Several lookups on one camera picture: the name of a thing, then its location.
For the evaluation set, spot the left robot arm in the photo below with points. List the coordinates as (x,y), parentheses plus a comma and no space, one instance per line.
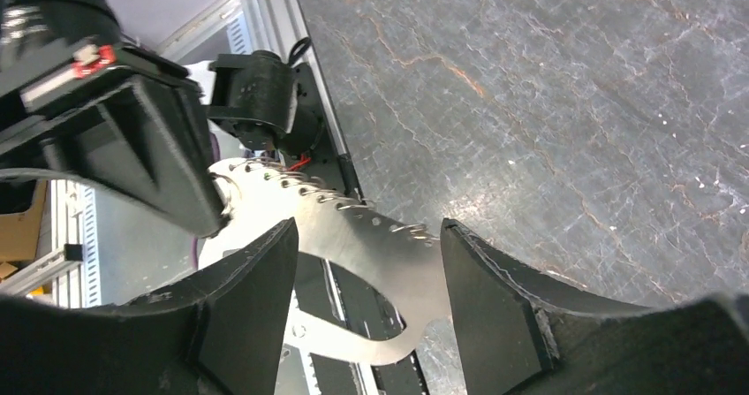
(254,99)

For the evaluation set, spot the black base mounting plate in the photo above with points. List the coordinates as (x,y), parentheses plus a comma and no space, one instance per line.
(333,293)

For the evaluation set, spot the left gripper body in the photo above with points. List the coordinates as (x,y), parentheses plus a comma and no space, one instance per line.
(68,74)

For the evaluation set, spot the metal key organizer plate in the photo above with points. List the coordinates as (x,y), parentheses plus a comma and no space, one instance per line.
(402,262)

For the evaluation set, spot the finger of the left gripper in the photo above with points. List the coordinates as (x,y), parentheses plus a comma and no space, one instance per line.
(142,141)

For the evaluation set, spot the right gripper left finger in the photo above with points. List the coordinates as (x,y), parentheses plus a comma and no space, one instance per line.
(217,331)

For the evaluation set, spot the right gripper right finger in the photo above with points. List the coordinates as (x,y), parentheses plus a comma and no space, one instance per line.
(520,331)

